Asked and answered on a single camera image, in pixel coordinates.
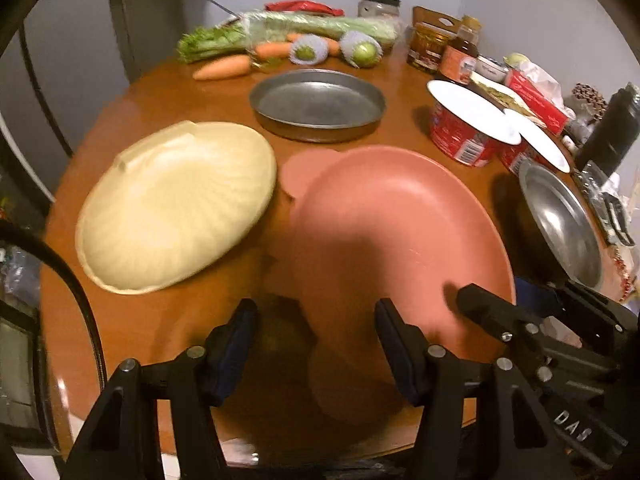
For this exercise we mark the celery in plastic wrap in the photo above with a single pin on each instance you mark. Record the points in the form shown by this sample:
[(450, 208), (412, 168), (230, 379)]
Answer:
[(300, 27)]

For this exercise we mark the yellow round fruit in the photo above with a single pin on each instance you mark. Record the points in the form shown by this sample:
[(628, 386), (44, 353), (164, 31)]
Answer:
[(516, 60)]

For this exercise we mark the black thermos flask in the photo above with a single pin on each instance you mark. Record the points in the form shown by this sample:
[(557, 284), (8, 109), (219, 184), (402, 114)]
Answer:
[(612, 130)]

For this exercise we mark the green fruit in foam net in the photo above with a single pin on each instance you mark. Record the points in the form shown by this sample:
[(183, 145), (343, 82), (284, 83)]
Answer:
[(364, 51), (307, 51)]

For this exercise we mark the red and white paper bowl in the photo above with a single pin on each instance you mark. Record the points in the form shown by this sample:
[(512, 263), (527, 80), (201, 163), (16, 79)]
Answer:
[(537, 145), (465, 115)]

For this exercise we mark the steel bowl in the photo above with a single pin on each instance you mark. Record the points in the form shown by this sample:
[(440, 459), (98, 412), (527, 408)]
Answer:
[(565, 225)]

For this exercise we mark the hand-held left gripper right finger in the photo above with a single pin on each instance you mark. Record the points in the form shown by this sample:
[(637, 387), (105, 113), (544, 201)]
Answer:
[(400, 355)]

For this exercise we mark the leaf-shaped dish with food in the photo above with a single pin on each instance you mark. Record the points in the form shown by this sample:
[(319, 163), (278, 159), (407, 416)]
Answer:
[(505, 97)]

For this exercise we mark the chili sauce jar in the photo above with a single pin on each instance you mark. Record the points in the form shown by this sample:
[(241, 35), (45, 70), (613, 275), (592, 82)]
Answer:
[(426, 47)]

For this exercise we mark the glass jar with black lid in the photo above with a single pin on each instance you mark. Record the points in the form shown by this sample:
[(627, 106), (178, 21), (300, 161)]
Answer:
[(379, 6)]

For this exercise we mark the grey refrigerator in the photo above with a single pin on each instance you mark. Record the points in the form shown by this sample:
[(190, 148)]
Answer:
[(60, 60)]

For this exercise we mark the dark cabinet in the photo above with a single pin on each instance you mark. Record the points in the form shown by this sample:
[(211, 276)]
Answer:
[(145, 25)]

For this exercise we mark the red snack packet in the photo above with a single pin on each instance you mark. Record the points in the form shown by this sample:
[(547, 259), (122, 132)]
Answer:
[(305, 7)]

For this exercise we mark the brown pine cone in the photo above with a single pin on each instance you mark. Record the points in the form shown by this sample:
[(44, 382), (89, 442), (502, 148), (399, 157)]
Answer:
[(590, 100)]

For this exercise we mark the grey appliance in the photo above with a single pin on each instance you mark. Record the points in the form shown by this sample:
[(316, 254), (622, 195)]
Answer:
[(20, 375)]

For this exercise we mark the wooden chair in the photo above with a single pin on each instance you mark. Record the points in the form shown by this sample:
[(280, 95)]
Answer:
[(435, 16)]

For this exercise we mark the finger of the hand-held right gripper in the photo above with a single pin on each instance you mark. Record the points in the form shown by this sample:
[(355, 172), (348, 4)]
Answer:
[(487, 310), (537, 297)]

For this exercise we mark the small patterned bowl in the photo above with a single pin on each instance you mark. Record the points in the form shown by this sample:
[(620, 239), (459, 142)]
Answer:
[(490, 67)]

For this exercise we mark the red tissue box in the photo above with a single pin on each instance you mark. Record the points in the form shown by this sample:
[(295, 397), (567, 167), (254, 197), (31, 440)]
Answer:
[(540, 95)]

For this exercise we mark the pink plate with ears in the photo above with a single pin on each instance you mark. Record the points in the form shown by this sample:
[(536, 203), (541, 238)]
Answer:
[(390, 225)]

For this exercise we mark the cream shell-shaped plate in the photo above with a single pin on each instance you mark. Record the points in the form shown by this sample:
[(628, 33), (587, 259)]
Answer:
[(175, 205)]

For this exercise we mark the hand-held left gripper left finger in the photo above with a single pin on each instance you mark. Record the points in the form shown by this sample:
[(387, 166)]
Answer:
[(239, 345)]

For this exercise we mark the black curved tube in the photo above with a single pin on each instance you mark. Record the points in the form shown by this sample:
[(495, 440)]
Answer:
[(75, 285)]

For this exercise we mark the red hanging ornament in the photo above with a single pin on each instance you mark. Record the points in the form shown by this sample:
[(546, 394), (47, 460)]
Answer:
[(625, 270)]

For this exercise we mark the brown sauce bottle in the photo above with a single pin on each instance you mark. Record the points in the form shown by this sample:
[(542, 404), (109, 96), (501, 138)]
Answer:
[(460, 57)]

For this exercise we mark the cluttered tray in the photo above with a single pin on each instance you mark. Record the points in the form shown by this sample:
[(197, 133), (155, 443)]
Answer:
[(605, 205)]

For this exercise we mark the round metal pan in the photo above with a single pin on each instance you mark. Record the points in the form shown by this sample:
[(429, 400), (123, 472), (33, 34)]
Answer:
[(317, 102)]

